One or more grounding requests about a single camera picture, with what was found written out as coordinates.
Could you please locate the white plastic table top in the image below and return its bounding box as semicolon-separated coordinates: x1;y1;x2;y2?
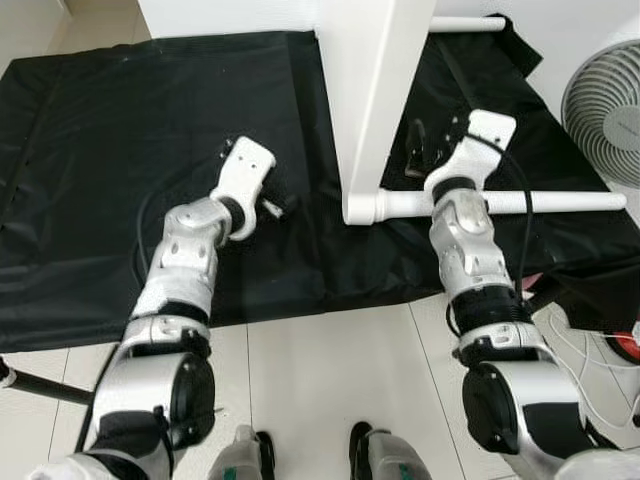
315;0;438;226

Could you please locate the white plastic table leg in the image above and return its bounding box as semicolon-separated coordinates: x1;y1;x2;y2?
375;188;628;216
430;15;508;33

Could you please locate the white standing fan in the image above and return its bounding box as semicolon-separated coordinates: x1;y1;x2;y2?
560;15;640;226

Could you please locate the black cloth table cover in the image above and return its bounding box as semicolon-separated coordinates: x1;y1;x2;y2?
0;15;640;353

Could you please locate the grey robot left foot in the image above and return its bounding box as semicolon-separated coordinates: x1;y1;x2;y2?
205;425;276;480

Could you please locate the grey robot foot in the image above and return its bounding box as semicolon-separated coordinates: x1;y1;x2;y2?
205;425;276;480
350;422;436;480

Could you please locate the grey robot right foot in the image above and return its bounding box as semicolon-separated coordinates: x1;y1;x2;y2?
350;422;436;480

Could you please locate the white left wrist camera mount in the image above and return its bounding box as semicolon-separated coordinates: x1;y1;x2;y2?
210;137;278;241

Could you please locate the white thin floor cable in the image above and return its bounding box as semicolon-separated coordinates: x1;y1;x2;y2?
545;310;640;401

